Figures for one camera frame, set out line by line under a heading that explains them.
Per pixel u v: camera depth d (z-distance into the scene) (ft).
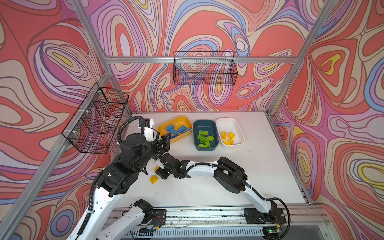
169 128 3.52
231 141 3.26
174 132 3.50
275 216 2.06
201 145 3.17
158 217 2.37
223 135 3.41
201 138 3.33
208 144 3.29
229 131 3.44
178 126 3.62
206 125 3.54
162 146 1.81
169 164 2.32
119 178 1.29
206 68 3.14
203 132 3.50
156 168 2.77
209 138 3.33
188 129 3.37
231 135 3.41
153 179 2.76
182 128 3.53
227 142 3.24
